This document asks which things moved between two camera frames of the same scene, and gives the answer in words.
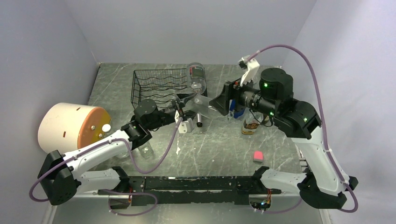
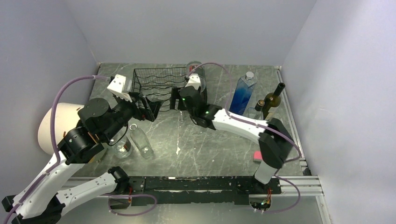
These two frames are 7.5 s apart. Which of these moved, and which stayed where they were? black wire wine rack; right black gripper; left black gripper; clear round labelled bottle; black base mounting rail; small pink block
Moved: left black gripper; right black gripper
Stayed: clear round labelled bottle; black wire wine rack; black base mounting rail; small pink block
